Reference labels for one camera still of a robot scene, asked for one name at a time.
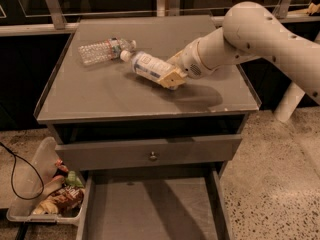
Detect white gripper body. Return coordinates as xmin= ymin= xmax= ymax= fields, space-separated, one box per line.
xmin=177 ymin=39 xmax=214 ymax=79

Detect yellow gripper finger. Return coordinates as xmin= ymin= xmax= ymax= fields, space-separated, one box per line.
xmin=157 ymin=67 xmax=187 ymax=90
xmin=167 ymin=50 xmax=183 ymax=66

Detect blue plastic bottle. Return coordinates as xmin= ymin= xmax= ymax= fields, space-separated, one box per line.
xmin=120 ymin=51 xmax=175 ymax=84

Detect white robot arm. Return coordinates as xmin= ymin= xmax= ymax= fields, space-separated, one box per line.
xmin=168 ymin=2 xmax=320 ymax=104

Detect clear plastic water bottle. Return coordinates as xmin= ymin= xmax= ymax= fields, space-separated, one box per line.
xmin=78 ymin=38 xmax=136 ymax=66

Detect round metal drawer knob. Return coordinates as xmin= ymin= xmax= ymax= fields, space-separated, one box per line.
xmin=149 ymin=152 xmax=158 ymax=161

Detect grey drawer cabinet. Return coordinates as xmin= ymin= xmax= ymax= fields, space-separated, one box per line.
xmin=33 ymin=14 xmax=262 ymax=240

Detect grey top drawer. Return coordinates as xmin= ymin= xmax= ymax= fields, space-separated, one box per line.
xmin=56 ymin=134 xmax=242 ymax=171

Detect grey open middle drawer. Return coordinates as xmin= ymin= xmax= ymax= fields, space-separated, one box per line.
xmin=76 ymin=168 xmax=235 ymax=240

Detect snack packets in bin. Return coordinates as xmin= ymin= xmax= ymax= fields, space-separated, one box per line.
xmin=31 ymin=159 xmax=85 ymax=215

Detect clear plastic bin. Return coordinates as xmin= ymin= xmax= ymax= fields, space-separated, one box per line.
xmin=7 ymin=137 xmax=82 ymax=226

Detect metal railing frame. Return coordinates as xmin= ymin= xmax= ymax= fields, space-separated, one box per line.
xmin=0 ymin=0 xmax=319 ymax=37

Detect black cable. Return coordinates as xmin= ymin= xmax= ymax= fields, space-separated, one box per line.
xmin=0 ymin=141 xmax=45 ymax=201

